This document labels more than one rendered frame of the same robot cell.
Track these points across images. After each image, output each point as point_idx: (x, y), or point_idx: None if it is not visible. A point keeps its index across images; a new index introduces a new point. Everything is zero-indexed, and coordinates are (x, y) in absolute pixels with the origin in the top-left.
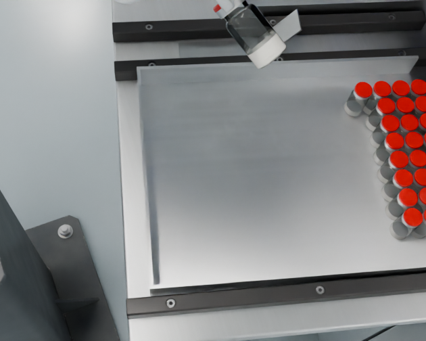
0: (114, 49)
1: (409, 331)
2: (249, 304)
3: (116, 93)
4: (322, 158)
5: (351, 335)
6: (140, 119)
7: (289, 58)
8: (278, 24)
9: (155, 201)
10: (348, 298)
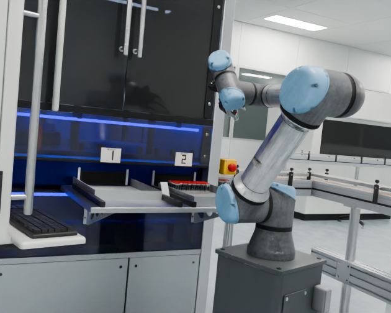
0: (184, 207)
1: (205, 245)
2: None
3: (200, 207)
4: (195, 195)
5: (192, 303)
6: (210, 197)
7: (170, 192)
8: (162, 189)
9: None
10: None
